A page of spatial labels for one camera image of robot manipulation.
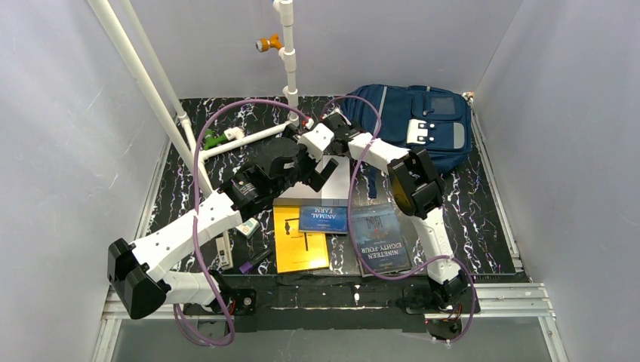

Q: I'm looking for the blue Animal Farm book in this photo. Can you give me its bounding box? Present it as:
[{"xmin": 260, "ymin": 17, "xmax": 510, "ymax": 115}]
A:
[{"xmin": 299, "ymin": 206, "xmax": 348, "ymax": 235}]

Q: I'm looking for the navy blue student backpack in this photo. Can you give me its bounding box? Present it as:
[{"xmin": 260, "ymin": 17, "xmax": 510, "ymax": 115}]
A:
[{"xmin": 340, "ymin": 84, "xmax": 472, "ymax": 174}]

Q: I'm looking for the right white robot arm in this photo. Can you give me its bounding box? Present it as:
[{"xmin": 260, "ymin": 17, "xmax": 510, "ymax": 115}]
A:
[{"xmin": 320, "ymin": 111, "xmax": 473, "ymax": 308}]

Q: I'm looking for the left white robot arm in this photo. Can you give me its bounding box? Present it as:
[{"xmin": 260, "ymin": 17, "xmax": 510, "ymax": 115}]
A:
[{"xmin": 107, "ymin": 133, "xmax": 338, "ymax": 320}]

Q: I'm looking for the white green card pack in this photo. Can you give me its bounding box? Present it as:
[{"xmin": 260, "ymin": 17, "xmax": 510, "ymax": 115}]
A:
[{"xmin": 235, "ymin": 218, "xmax": 260, "ymax": 238}]

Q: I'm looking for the yellow book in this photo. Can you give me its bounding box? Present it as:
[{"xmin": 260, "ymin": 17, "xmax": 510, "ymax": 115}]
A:
[{"xmin": 273, "ymin": 206, "xmax": 330, "ymax": 274}]

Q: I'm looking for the green pipe valve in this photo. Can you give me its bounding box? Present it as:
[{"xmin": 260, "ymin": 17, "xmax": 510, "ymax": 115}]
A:
[{"xmin": 202, "ymin": 129, "xmax": 229, "ymax": 150}]

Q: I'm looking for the Nineteen Eighty-Four book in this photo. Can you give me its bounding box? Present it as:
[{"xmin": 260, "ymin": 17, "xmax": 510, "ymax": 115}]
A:
[{"xmin": 351, "ymin": 203, "xmax": 413, "ymax": 277}]

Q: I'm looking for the white glue stick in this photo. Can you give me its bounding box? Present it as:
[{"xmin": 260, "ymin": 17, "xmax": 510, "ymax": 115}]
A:
[{"xmin": 215, "ymin": 231, "xmax": 234, "ymax": 271}]

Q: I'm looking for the purple black marker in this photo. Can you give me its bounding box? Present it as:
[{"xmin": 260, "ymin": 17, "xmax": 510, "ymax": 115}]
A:
[{"xmin": 238, "ymin": 248, "xmax": 273, "ymax": 275}]

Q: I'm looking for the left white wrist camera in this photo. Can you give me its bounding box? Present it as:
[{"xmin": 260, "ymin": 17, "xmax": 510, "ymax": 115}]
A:
[{"xmin": 297, "ymin": 123, "xmax": 334, "ymax": 161}]

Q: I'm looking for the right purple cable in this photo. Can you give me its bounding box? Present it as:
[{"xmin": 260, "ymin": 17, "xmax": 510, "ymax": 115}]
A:
[{"xmin": 319, "ymin": 94, "xmax": 478, "ymax": 345}]

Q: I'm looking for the purple cable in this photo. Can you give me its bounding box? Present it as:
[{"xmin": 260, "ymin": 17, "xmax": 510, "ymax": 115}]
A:
[
  {"xmin": 319, "ymin": 94, "xmax": 478, "ymax": 345},
  {"xmin": 173, "ymin": 99, "xmax": 313, "ymax": 348}
]

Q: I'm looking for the white PVC pipe frame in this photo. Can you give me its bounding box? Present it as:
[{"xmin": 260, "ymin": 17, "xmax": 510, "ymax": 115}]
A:
[{"xmin": 88, "ymin": 1, "xmax": 308, "ymax": 195}]

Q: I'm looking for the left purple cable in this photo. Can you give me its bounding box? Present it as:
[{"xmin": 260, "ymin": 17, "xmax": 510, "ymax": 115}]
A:
[{"xmin": 173, "ymin": 99, "xmax": 313, "ymax": 348}]

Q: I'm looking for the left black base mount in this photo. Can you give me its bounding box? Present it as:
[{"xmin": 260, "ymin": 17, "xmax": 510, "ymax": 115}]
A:
[{"xmin": 183, "ymin": 288, "xmax": 257, "ymax": 316}]

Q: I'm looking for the aluminium rail frame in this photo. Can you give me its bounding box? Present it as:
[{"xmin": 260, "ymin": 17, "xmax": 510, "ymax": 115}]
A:
[{"xmin": 92, "ymin": 92, "xmax": 568, "ymax": 362}]

